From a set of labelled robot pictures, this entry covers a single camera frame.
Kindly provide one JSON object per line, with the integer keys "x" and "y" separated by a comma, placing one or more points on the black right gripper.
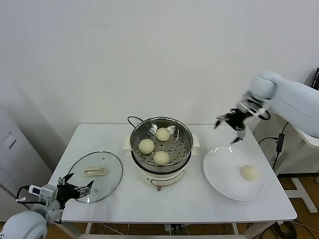
{"x": 238, "y": 119}

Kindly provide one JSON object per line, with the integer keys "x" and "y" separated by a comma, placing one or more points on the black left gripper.
{"x": 67, "y": 193}

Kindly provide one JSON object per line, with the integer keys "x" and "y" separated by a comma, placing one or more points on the round glass pot lid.
{"x": 109, "y": 174}

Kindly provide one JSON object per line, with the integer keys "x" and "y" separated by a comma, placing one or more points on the white steamed baozi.
{"x": 146, "y": 146}
{"x": 163, "y": 134}
{"x": 161, "y": 158}
{"x": 248, "y": 172}

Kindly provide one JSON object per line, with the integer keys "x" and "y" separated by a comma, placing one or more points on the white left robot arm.
{"x": 25, "y": 224}

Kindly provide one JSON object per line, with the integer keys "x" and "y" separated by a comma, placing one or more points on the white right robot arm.
{"x": 294, "y": 99}

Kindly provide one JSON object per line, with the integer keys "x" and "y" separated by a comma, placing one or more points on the stainless steel steamer basket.
{"x": 147, "y": 129}

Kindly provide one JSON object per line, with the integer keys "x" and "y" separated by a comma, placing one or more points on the large white round plate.
{"x": 224, "y": 174}

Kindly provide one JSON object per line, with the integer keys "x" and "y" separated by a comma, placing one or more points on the white grey cabinet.
{"x": 15, "y": 161}

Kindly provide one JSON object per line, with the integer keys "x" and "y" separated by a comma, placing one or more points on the cream white electric cooker base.
{"x": 154, "y": 178}

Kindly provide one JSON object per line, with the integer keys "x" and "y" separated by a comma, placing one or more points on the black open laptop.
{"x": 317, "y": 79}

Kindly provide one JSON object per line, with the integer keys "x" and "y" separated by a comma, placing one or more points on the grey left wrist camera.
{"x": 43, "y": 193}

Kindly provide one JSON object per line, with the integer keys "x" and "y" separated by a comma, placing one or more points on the white table frame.
{"x": 236, "y": 228}

